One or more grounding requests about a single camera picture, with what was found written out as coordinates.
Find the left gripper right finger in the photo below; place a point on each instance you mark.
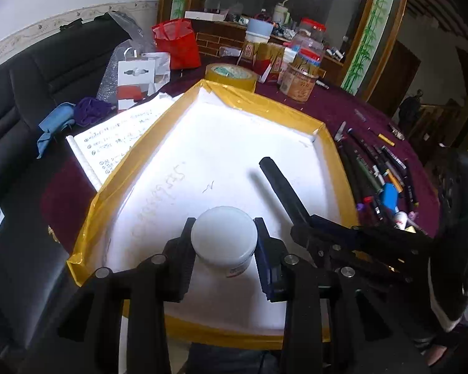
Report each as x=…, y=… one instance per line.
x=269, y=254

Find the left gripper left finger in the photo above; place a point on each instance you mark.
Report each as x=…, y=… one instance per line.
x=180, y=259

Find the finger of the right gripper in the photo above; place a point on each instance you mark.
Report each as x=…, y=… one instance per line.
x=284, y=192

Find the white round jar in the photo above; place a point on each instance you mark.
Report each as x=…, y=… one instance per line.
x=224, y=238

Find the blue rectangular battery pack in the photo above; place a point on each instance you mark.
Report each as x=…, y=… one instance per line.
x=389, y=197

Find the silver utility knife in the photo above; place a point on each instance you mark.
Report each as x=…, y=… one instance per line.
x=339, y=133

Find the gold-edged white tray box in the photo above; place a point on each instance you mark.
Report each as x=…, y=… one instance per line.
x=204, y=152

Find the yellow black pen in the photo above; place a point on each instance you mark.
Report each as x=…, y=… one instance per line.
x=382, y=137

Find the brown label round jar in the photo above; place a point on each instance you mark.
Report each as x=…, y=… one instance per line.
x=297, y=84

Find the white printed paper sheet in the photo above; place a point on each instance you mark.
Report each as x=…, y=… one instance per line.
x=101, y=148

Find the yellow tape roll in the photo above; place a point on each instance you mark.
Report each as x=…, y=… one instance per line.
x=232, y=75

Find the blue label plastic jar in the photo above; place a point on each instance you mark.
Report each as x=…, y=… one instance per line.
x=307, y=59

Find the purple cloth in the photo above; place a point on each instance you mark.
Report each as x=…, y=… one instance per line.
x=90, y=111

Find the blue cloth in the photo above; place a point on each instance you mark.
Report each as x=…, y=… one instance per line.
x=56, y=121

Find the white hanging package card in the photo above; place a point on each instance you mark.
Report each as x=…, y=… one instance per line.
x=135, y=82

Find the red lid clear jar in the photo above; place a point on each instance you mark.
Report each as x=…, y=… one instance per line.
x=312, y=29

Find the light blue bowl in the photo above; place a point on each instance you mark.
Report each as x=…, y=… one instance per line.
x=258, y=31

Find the white green thermos cup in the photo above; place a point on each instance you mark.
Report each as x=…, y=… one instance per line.
x=281, y=14

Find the wooden framed glass cabinet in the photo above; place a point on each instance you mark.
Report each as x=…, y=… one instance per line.
x=363, y=30

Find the red gift bag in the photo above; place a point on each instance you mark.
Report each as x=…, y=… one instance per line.
x=177, y=38

